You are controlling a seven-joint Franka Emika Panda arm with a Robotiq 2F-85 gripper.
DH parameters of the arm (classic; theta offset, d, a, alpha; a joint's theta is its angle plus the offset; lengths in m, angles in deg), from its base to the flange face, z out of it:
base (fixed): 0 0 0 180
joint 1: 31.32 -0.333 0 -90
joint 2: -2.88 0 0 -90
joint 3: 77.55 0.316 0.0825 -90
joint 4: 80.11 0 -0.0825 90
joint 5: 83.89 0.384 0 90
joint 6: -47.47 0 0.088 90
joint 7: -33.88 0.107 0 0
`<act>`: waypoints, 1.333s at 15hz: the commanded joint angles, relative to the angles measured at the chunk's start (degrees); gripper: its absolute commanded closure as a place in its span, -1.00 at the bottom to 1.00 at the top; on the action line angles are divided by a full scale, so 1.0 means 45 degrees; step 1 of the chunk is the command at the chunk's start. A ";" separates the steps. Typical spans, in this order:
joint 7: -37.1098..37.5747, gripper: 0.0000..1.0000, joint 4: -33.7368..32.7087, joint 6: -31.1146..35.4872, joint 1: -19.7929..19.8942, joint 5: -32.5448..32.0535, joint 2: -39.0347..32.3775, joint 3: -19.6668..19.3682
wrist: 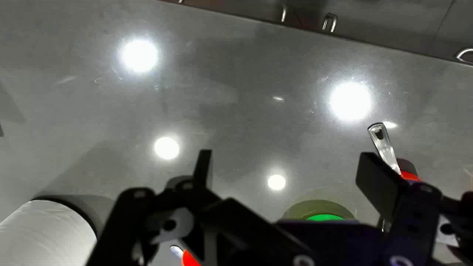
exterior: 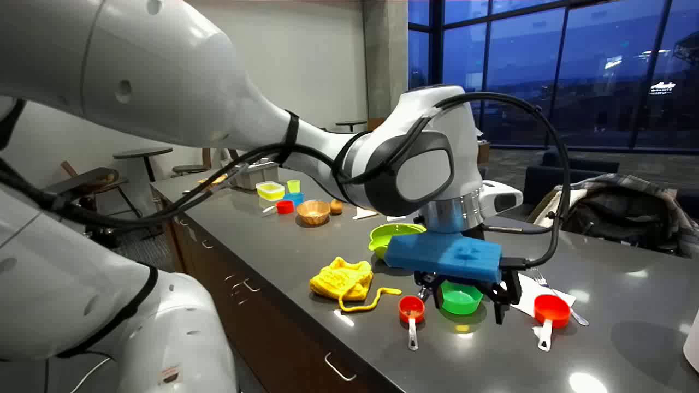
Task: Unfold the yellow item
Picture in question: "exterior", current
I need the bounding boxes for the round dark side table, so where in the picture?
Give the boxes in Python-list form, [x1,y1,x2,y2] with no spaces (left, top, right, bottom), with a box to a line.
[112,147,174,184]

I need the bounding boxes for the wooden bowl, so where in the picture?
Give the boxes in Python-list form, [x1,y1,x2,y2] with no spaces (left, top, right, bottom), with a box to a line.
[293,199,332,230]

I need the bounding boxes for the brown counter cabinet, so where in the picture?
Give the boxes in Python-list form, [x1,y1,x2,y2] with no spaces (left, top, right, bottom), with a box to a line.
[167,215,380,393]

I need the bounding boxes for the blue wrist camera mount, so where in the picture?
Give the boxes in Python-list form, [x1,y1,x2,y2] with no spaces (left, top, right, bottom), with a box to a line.
[383,230,507,286]

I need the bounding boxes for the white paper sheets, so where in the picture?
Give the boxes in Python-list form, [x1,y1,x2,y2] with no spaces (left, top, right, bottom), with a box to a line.
[352,205,411,223]

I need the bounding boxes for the metal baking pan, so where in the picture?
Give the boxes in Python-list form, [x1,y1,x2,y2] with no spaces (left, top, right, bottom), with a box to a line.
[229,159,281,192]

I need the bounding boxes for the white object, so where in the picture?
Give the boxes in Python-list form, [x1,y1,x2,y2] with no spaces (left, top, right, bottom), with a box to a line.
[682,313,699,379]

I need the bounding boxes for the lime green bowl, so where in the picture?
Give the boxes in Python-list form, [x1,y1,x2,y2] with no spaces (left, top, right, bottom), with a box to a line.
[366,220,428,262]

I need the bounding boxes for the dark blue armchair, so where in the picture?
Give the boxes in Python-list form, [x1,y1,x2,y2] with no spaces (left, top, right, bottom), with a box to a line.
[521,148,623,211]

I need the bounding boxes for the wooden chair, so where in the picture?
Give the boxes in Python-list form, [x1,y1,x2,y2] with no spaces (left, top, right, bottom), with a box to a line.
[172,148,214,179]

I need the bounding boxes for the large red measuring cup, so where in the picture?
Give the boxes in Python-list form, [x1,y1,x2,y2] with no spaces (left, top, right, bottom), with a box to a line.
[530,294,574,355]

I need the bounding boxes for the yellow knitted cloth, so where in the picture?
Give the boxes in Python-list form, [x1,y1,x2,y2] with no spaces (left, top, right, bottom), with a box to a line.
[308,256,404,318]

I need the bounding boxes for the small green plastic bowl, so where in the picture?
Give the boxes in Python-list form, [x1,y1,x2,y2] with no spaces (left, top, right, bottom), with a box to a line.
[436,280,484,319]

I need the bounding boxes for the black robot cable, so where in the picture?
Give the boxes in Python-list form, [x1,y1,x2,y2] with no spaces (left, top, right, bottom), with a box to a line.
[0,89,572,271]

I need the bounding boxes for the metal cabinet handle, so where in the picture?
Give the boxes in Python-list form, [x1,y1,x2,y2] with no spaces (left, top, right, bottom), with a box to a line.
[320,353,360,385]
[229,277,262,297]

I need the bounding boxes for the small yellow bowl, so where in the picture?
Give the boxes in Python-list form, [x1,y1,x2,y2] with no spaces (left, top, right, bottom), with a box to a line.
[195,172,232,194]

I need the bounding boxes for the dark jacket pile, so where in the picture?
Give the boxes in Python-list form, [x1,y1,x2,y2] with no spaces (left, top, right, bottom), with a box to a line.
[528,172,699,259]

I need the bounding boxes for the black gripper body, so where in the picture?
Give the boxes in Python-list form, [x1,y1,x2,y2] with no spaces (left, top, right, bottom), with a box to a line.
[413,259,523,296]

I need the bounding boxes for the black camera on stand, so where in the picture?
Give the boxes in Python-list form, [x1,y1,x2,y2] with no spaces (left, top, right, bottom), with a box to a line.
[42,167,122,215]

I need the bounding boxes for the large glass window wall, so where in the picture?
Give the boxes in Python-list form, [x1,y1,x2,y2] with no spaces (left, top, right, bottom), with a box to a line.
[407,0,699,155]

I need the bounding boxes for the yellow plastic container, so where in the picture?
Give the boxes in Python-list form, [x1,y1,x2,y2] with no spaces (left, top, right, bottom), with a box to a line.
[254,182,286,204]

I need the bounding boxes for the small red measuring cup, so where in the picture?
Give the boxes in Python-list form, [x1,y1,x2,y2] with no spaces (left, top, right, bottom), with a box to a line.
[396,294,428,355]

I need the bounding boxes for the white paper napkin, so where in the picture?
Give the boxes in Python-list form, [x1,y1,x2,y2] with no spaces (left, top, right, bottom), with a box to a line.
[517,274,592,331]

